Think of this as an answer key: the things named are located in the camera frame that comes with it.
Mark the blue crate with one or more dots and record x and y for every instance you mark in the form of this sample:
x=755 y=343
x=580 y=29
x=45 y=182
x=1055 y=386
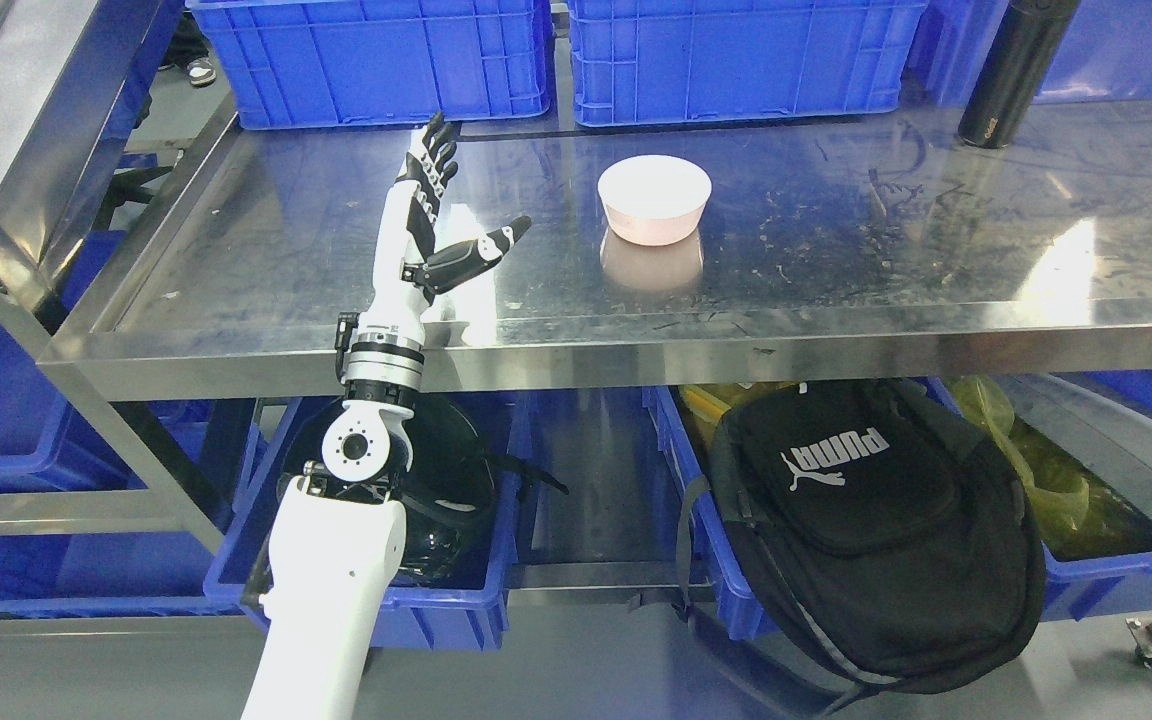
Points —
x=652 y=63
x=326 y=64

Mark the black thermos bottle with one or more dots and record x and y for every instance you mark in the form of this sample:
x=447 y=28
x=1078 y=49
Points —
x=1019 y=58

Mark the black helmet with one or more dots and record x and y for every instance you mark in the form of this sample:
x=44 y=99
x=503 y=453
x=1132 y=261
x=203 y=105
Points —
x=456 y=484

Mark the blue crate top right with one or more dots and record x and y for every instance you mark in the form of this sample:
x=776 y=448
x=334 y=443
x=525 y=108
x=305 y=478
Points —
x=652 y=63

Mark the blue bin holding helmet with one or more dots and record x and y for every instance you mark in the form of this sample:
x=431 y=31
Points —
x=471 y=616

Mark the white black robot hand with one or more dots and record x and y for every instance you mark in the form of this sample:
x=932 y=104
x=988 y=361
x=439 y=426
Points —
x=408 y=272

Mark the blue crate top left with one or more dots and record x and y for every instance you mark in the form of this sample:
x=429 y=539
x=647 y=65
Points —
x=326 y=64

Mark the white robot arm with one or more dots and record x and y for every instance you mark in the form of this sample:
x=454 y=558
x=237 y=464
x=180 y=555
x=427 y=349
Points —
x=332 y=559

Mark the steel shelf rack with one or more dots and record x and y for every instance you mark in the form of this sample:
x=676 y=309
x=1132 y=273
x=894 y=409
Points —
x=877 y=245

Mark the pink ikea bowl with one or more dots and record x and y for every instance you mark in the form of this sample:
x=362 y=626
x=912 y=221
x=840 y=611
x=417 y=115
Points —
x=654 y=200

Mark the yellow plastic bag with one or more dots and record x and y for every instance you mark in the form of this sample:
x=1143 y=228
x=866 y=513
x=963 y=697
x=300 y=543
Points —
x=1080 y=517

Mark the blue bin holding backpack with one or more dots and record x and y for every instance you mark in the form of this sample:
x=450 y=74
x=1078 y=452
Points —
x=1076 y=589

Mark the black puma backpack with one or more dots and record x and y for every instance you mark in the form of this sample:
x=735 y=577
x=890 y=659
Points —
x=888 y=539

